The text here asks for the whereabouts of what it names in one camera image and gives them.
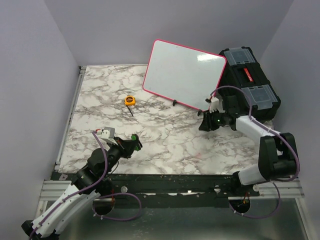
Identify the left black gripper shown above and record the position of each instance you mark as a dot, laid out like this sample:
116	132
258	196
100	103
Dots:
126	147

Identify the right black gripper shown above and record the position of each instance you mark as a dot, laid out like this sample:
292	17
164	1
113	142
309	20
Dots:
207	124

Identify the pink framed whiteboard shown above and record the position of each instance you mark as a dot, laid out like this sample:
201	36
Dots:
183	74

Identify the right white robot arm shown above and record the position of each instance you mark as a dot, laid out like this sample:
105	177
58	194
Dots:
277	154

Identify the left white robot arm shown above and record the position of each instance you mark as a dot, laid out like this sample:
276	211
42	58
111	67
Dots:
90	182

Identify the yellow tape measure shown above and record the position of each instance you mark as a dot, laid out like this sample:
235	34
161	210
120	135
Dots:
129	101

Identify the black plastic toolbox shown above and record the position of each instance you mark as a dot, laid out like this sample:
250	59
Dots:
243	77

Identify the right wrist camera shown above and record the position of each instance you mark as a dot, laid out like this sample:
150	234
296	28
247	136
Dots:
215	103

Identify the wire whiteboard stand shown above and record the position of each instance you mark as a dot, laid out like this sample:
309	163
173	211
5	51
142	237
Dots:
199	112

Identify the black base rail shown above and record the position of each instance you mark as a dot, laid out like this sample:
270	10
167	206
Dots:
173	191

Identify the aluminium side rail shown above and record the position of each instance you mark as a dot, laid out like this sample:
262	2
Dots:
82	71

